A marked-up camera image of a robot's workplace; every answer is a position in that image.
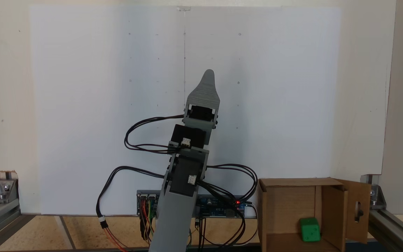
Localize grey paddle gripper finger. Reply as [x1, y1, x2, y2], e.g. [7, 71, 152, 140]
[186, 69, 221, 107]

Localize green die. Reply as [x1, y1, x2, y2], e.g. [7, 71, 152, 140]
[299, 217, 321, 243]

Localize small board white connectors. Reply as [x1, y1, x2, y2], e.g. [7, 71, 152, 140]
[138, 194, 161, 216]

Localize grey board base plate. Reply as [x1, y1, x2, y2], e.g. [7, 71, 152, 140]
[137, 190, 247, 219]

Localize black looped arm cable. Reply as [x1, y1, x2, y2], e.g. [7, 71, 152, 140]
[196, 164, 259, 247]

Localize black cable with red wires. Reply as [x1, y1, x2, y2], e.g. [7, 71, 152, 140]
[97, 166, 169, 252]

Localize white paper sheet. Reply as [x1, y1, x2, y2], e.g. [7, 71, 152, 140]
[29, 5, 185, 215]
[184, 5, 342, 215]

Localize blue circuit board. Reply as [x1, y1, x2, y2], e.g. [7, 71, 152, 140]
[196, 195, 247, 218]

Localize metal corner bracket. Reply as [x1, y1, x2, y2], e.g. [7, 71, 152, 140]
[0, 178, 18, 204]
[361, 174, 387, 210]

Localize brown cardboard box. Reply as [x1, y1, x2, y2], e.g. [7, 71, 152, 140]
[257, 177, 372, 252]

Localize coloured jumper wire bundle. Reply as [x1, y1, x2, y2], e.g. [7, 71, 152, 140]
[139, 199, 157, 245]

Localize black looped wrist cable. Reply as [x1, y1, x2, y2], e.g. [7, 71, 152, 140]
[125, 115, 185, 154]

